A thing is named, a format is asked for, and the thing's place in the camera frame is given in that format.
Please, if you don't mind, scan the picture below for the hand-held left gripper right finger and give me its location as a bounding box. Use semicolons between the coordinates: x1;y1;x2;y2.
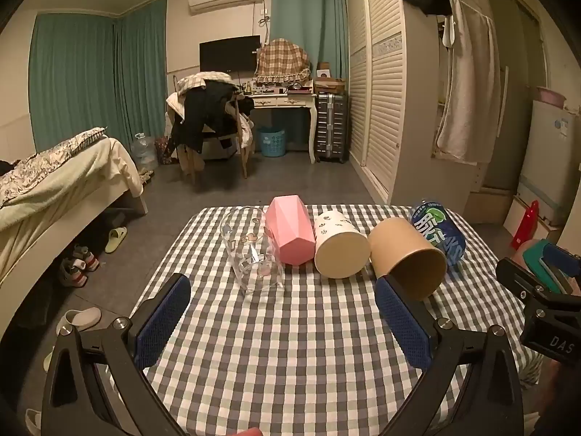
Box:
374;276;526;436

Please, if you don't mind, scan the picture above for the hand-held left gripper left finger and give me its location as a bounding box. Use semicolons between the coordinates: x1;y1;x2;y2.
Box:
41;273;192;436

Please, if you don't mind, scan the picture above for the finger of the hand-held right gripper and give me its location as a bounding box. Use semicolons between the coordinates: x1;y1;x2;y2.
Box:
495;257;581;312
541;242;581;294

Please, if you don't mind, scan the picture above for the brown paper cup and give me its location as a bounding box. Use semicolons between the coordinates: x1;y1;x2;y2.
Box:
368;217;448;301

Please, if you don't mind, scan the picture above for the white printed paper cup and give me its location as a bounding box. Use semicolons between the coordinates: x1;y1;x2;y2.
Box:
313;210;372;279

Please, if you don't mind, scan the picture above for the clear glass cup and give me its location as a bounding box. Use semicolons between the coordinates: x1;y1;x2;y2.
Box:
220;206;286;294

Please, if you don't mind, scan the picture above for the pink faceted cup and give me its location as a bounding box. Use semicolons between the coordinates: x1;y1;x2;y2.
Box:
265;195;316;266

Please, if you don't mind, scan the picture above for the red bottle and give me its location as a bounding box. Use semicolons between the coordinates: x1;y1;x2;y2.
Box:
511;200;541;251

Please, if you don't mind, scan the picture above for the white slipper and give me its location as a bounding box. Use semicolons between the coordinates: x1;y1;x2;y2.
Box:
56;307;103;335

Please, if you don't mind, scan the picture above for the blue soda can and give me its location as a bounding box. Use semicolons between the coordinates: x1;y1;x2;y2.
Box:
411;199;467;274

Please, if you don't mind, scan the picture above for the green slipper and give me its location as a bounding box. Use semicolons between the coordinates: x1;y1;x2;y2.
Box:
105;226;128;254

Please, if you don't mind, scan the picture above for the pair of sneakers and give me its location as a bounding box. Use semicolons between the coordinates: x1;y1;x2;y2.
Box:
56;244;100;288

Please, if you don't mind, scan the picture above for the checkered tablecloth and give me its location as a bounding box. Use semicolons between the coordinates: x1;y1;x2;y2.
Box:
129;204;545;436

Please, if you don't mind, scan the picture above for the pink plastic basin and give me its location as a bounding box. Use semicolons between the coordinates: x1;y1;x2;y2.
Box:
535;85;568;106

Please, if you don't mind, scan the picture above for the bed with beige sheet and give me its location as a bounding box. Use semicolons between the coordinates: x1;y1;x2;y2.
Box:
0;127;149;291

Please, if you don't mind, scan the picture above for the clear water jug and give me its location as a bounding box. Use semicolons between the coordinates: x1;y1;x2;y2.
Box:
131;133;159;170

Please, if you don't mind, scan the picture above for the white hanging towel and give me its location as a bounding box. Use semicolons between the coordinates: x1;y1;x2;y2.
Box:
434;0;503;165

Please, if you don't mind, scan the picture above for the floral quilt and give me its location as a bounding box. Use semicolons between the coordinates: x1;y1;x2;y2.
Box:
0;127;110;210

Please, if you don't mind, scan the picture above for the blue laundry basket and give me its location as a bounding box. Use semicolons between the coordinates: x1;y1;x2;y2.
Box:
257;126;287;158

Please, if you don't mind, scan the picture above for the grey ribbed suitcase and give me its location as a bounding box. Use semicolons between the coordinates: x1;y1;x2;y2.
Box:
314;92;350;164

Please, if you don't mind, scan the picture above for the wooden chair with clothes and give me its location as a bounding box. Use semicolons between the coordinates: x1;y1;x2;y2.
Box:
164;72;256;187

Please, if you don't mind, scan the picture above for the white louvered wardrobe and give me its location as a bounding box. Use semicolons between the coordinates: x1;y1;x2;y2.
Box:
344;0;484;212

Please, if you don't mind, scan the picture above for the cardboard box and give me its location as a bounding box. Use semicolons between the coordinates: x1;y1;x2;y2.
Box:
314;77;347;94

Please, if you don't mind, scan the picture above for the white desk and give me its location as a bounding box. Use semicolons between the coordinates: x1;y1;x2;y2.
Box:
247;90;319;164

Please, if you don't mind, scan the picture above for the green window curtain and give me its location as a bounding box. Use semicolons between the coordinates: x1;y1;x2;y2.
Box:
29;0;169;147

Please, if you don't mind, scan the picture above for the black television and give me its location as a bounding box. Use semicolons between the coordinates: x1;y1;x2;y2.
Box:
199;35;261;74

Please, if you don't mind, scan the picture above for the plaid cloth cover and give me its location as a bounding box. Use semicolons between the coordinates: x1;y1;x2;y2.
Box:
255;38;313;88

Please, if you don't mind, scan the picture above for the green curtain behind desk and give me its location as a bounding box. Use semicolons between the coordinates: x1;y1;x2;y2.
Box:
271;0;350;80

